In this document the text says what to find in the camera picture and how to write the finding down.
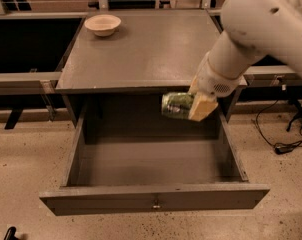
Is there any grey metal rail right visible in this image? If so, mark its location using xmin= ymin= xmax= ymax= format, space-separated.
xmin=243 ymin=65 xmax=302 ymax=88

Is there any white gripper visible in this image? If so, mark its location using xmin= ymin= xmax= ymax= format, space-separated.
xmin=188 ymin=53 xmax=245 ymax=121

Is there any grey metal rail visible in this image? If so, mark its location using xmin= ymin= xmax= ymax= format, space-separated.
xmin=243 ymin=65 xmax=302 ymax=88
xmin=0 ymin=72 xmax=61 ymax=95

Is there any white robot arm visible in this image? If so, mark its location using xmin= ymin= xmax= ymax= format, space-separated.
xmin=188 ymin=0 xmax=302 ymax=121

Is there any grey metal rail left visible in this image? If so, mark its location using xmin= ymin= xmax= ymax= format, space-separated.
xmin=0 ymin=72 xmax=61 ymax=95

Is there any black object bottom left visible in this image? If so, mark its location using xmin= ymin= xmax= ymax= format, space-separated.
xmin=4 ymin=227 xmax=19 ymax=240

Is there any open grey top drawer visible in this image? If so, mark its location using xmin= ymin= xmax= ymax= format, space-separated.
xmin=39 ymin=95 xmax=271 ymax=217

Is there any black cable with adapter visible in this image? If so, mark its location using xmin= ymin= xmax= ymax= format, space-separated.
xmin=254 ymin=98 xmax=302 ymax=156

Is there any crushed green can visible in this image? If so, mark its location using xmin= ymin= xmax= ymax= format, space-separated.
xmin=161 ymin=92 xmax=194 ymax=119

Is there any grey cabinet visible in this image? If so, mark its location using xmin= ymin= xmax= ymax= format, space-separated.
xmin=55 ymin=9 xmax=249 ymax=128

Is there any beige paper bowl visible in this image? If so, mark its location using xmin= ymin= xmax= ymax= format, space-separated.
xmin=84 ymin=14 xmax=121 ymax=37

